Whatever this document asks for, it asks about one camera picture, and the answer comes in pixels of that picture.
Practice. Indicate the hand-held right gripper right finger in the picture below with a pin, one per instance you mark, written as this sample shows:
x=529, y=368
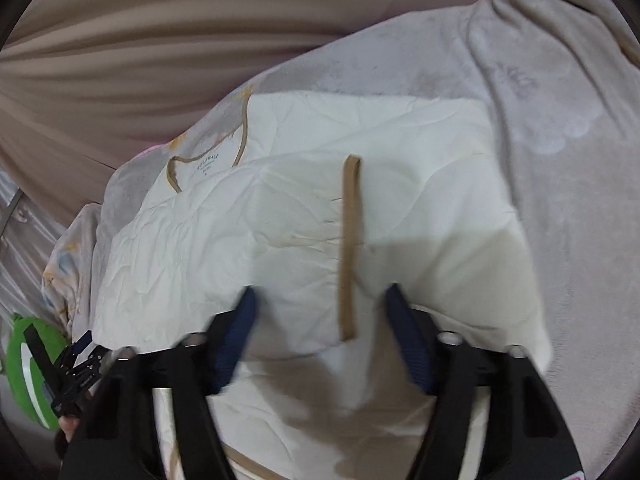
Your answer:
x=407, y=340

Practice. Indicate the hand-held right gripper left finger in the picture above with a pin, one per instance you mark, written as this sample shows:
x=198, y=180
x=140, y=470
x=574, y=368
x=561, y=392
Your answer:
x=239, y=332

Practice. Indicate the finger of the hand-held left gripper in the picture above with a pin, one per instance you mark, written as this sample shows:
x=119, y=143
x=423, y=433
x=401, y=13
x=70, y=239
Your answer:
x=79, y=347
x=95, y=365

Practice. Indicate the white quilted jacket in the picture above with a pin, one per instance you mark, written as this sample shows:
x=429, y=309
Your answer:
x=280, y=240

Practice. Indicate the person's left hand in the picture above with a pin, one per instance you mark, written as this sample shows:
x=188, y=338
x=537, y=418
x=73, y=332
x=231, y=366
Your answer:
x=69, y=427

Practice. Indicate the green round board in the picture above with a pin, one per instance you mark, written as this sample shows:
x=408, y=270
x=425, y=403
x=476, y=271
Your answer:
x=17, y=360

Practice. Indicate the floral printed cloth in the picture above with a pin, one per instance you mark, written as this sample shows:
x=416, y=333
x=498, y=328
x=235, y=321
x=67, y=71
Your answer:
x=70, y=260

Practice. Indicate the white satin curtain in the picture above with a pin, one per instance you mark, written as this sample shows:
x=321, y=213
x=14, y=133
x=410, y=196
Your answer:
x=20, y=270

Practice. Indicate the metal rod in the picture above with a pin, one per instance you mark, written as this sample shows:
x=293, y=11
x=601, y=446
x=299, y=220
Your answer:
x=9, y=215

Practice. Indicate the grey fleece blanket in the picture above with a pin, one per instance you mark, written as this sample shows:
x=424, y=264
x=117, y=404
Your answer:
x=575, y=210

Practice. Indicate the beige curtain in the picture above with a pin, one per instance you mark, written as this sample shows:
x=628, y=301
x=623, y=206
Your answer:
x=150, y=25

